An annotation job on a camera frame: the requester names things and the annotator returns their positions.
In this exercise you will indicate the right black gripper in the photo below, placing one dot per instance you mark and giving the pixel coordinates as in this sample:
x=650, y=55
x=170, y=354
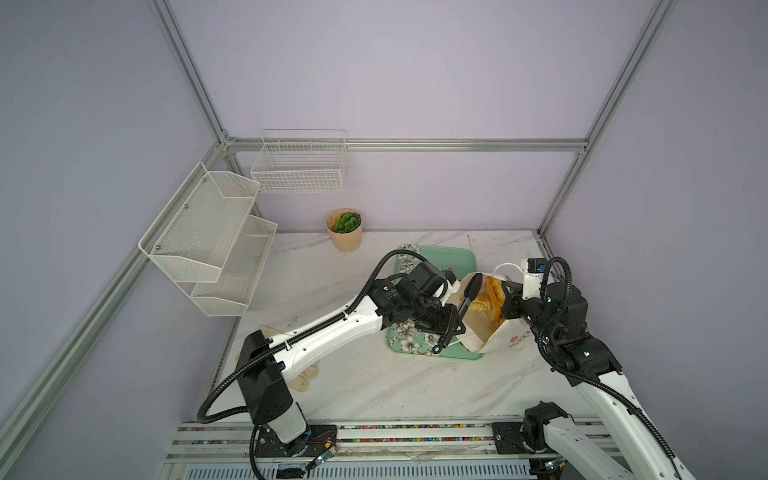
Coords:
x=512, y=289

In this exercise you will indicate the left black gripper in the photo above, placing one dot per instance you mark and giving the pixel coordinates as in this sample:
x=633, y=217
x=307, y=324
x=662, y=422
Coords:
x=447, y=327

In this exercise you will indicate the white paper bag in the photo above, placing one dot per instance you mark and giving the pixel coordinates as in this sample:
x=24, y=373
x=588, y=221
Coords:
x=482, y=336

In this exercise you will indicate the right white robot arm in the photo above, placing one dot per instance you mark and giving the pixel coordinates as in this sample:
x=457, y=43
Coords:
x=590, y=367

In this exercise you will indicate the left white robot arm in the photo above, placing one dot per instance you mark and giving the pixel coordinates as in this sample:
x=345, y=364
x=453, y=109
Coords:
x=258, y=385

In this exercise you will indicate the fake toast slice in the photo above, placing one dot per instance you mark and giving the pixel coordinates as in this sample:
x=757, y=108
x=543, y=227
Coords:
x=497, y=297

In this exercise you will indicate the yellow fake bread roll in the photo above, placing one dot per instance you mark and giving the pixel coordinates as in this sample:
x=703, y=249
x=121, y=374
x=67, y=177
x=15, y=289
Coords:
x=482, y=303

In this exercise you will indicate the green floral tray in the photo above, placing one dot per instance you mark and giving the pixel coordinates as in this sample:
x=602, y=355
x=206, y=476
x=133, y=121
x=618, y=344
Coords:
x=405, y=338

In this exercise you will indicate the potted green plant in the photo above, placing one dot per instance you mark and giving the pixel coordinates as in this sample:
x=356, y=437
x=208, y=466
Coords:
x=345, y=229

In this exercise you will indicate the white two-tier mesh shelf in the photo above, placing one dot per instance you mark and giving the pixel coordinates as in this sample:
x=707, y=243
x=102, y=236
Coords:
x=209, y=242

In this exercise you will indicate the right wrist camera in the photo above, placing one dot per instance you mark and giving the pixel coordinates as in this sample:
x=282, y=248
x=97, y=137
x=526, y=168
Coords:
x=533, y=273

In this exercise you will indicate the white wire basket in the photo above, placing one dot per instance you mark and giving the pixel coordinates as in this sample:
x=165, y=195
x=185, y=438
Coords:
x=293, y=161

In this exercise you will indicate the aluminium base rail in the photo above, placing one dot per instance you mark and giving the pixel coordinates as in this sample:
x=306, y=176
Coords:
x=390, y=440

